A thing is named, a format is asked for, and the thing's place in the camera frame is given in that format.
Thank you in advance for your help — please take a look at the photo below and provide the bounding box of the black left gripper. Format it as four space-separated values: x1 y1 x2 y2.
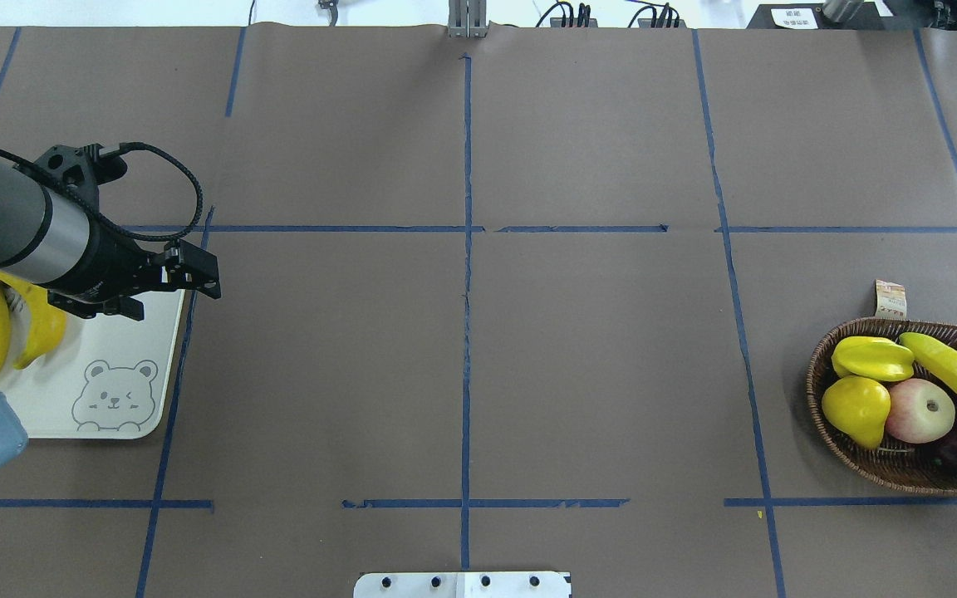
37 144 223 321

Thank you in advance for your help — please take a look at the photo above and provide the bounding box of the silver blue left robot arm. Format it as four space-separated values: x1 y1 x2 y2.
0 141 223 321

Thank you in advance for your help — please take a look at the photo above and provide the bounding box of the brown woven wicker basket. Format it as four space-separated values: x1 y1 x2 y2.
804 316 957 498

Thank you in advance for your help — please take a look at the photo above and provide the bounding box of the white rectangular bear tray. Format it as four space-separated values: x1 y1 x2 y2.
0 282 184 439

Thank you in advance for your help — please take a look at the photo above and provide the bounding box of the yellow lemon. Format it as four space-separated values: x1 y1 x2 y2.
821 375 891 450

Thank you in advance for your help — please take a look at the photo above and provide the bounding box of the yellow starfruit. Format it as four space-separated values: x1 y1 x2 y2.
832 336 915 382

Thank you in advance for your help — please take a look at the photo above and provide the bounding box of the paper price tag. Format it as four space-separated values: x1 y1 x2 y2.
874 279 908 321

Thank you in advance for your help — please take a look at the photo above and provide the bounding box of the aluminium frame post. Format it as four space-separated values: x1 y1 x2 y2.
447 0 489 39

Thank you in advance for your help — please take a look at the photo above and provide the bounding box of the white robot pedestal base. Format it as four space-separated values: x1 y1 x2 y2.
352 571 573 597

